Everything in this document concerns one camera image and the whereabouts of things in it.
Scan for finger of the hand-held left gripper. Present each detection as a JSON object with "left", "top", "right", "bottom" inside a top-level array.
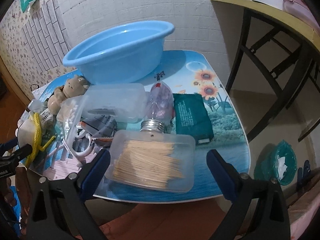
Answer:
[{"left": 0, "top": 142, "right": 33, "bottom": 162}]

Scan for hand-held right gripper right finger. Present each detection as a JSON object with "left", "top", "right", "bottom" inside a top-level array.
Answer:
[{"left": 205, "top": 149, "right": 292, "bottom": 240}]

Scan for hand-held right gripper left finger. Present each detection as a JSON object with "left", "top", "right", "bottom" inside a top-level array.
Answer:
[{"left": 25, "top": 149, "right": 112, "bottom": 240}]

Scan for white plastic hook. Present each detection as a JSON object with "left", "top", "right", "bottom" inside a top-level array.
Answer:
[{"left": 62, "top": 127, "right": 94, "bottom": 167}]

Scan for grey orange toy pack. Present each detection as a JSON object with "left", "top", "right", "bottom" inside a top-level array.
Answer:
[{"left": 79, "top": 115, "right": 118, "bottom": 145}]

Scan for clear toothpick box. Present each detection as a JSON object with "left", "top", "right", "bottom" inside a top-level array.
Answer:
[{"left": 104, "top": 129, "right": 196, "bottom": 193}]

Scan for cotton swab zip bag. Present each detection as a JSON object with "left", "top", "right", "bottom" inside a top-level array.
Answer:
[{"left": 56, "top": 96, "right": 87, "bottom": 143}]

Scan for green wipes packet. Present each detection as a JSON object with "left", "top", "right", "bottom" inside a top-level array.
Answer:
[{"left": 172, "top": 93, "right": 214, "bottom": 145}]

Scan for clear plastic lidded box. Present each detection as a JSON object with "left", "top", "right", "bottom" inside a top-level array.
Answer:
[{"left": 81, "top": 84, "right": 148, "bottom": 123}]

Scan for beige plush toy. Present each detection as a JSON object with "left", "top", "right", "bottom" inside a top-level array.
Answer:
[{"left": 47, "top": 76, "right": 91, "bottom": 117}]

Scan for bulb-shaped clear bottle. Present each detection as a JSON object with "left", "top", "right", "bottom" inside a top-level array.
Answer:
[{"left": 140, "top": 80, "right": 175, "bottom": 133}]

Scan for blue plastic basin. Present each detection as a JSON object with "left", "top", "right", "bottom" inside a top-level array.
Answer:
[{"left": 62, "top": 21, "right": 175, "bottom": 85}]

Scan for printed scenery desktop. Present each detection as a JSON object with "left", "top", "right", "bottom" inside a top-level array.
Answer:
[{"left": 24, "top": 49, "right": 252, "bottom": 203}]

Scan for green trash bin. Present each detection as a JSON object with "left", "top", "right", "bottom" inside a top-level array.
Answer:
[{"left": 254, "top": 139, "right": 298, "bottom": 186}]

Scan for wooden door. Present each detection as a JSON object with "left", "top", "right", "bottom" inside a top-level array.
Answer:
[{"left": 0, "top": 57, "right": 33, "bottom": 130}]

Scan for dark blue slipper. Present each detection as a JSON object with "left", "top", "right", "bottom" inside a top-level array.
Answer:
[{"left": 296, "top": 160, "right": 312, "bottom": 188}]

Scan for wooden side table black legs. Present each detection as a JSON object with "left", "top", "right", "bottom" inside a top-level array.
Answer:
[{"left": 210, "top": 0, "right": 320, "bottom": 143}]

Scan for pink cartoon box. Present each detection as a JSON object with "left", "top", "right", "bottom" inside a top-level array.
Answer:
[{"left": 281, "top": 0, "right": 318, "bottom": 25}]

